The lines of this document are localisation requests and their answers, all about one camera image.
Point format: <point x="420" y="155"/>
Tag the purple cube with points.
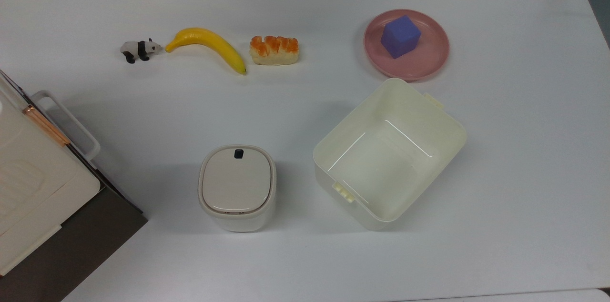
<point x="400" y="37"/>

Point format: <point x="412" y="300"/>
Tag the pink plate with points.
<point x="429" y="61"/>

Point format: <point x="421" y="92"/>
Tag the toy bread with orange glaze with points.
<point x="274" y="52"/>

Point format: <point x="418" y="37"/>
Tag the small beige trash can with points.
<point x="237" y="183"/>

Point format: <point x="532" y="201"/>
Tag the cream plastic bin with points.
<point x="391" y="164"/>

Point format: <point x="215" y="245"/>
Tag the yellow toy banana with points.
<point x="209" y="40"/>

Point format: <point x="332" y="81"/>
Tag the toy panda figure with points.
<point x="138" y="48"/>

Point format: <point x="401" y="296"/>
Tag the dark brown drawer cabinet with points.
<point x="86" y="245"/>

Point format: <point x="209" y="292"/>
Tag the orange latch strip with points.
<point x="45" y="125"/>

